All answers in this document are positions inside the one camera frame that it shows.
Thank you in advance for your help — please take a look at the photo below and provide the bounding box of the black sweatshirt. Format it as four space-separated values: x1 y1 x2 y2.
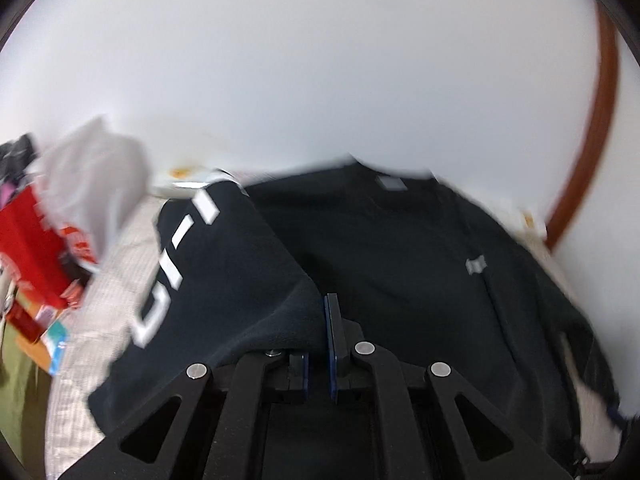
88 162 620 471

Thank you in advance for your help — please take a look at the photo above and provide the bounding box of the striped bed quilt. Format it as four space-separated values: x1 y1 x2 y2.
44 196 164 479

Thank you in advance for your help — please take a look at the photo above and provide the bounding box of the white patterned rolled sheet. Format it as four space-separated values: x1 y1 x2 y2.
148 166 236 198

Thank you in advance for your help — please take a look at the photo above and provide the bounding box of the red shopping bag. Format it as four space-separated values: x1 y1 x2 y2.
1 185 91 310

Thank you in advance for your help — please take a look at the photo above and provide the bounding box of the green cloth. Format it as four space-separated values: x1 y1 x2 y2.
1 324 51 479

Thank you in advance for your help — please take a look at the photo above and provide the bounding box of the white plastic bag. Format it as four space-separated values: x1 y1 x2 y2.
29 116 150 271

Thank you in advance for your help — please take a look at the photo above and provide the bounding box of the brown wooden door frame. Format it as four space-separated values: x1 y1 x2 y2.
546 2 620 252

